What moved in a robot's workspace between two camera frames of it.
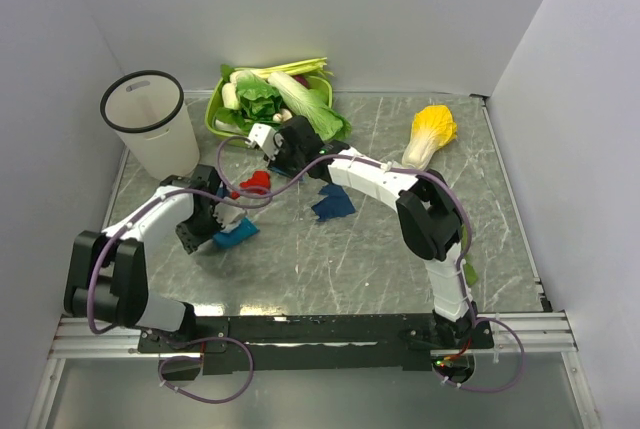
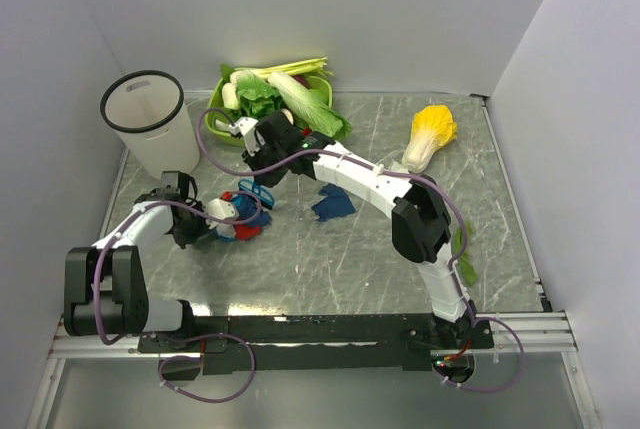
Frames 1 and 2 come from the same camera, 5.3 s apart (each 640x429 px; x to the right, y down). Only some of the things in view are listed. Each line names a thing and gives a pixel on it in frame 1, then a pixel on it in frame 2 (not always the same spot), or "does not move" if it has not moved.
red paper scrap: [258, 178] to [244, 231]
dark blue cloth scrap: [336, 204] does not move
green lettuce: [257, 99] does not move
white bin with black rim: [147, 107] does not move
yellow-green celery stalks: [292, 68] does not move
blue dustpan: [245, 229] to [248, 208]
